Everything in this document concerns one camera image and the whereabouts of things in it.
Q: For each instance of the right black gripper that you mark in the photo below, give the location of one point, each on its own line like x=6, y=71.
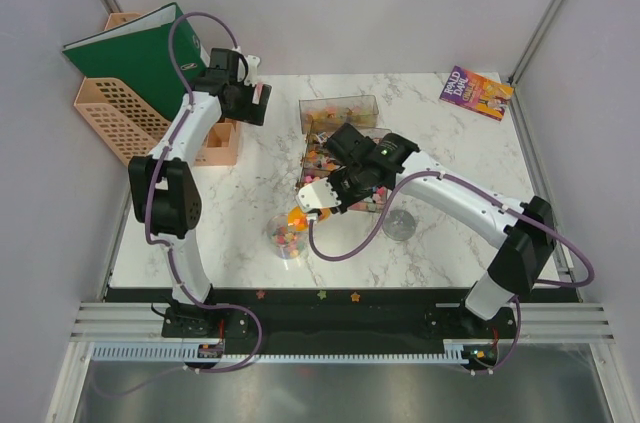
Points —
x=346, y=202

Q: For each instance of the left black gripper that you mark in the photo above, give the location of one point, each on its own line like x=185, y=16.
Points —
x=251, y=114

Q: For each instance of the yellow plastic scoop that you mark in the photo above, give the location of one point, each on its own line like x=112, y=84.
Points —
x=299, y=221

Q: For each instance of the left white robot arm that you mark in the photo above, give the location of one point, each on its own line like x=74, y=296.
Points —
x=165, y=197

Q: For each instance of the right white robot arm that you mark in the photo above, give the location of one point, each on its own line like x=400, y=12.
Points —
x=520, y=231

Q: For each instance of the pink highlighter pen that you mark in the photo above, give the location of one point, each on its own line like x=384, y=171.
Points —
x=258, y=93

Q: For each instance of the clear round lid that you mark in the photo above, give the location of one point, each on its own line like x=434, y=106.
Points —
x=399, y=225

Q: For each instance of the clear plastic cup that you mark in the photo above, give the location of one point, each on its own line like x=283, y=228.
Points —
x=284, y=240

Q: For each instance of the peach plastic file rack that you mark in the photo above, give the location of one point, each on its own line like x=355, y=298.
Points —
x=131, y=127

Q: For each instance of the Roald Dahl book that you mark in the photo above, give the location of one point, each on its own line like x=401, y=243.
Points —
x=474, y=92

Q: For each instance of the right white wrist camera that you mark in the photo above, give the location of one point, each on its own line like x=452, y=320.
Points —
x=317, y=195

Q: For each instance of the green ring binder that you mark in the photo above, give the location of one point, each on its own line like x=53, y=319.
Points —
x=136, y=53

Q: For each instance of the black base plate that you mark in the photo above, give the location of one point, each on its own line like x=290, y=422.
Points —
x=296, y=319

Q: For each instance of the white slotted cable duct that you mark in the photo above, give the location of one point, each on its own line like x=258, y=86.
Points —
x=191, y=352

